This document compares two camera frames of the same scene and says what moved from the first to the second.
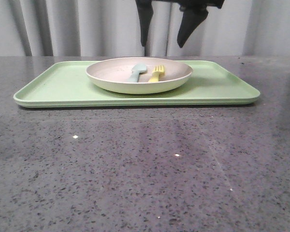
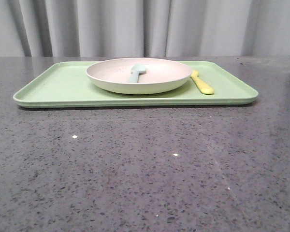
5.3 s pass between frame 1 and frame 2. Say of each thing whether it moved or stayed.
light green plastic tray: stayed
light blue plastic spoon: stayed
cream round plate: stayed
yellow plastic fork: moved
